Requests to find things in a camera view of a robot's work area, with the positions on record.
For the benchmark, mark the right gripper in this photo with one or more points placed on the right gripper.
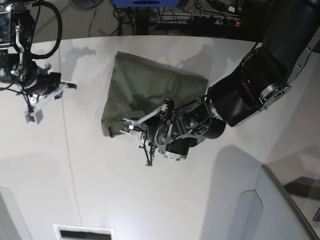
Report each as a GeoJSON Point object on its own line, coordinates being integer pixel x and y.
{"type": "Point", "coordinates": [38, 87]}

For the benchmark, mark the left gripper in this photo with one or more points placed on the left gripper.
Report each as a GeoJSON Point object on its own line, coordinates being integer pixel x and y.
{"type": "Point", "coordinates": [152, 129]}

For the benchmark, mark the green t-shirt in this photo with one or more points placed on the green t-shirt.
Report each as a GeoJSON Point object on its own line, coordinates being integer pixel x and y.
{"type": "Point", "coordinates": [139, 85]}

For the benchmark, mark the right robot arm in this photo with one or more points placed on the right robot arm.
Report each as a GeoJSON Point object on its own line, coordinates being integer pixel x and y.
{"type": "Point", "coordinates": [19, 72]}

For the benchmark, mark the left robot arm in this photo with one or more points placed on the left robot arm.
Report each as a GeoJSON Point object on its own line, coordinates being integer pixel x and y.
{"type": "Point", "coordinates": [264, 75]}

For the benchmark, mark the black power strip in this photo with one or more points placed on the black power strip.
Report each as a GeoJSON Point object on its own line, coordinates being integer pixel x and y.
{"type": "Point", "coordinates": [181, 19]}

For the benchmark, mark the blue box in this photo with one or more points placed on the blue box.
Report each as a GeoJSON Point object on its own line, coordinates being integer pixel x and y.
{"type": "Point", "coordinates": [145, 3]}

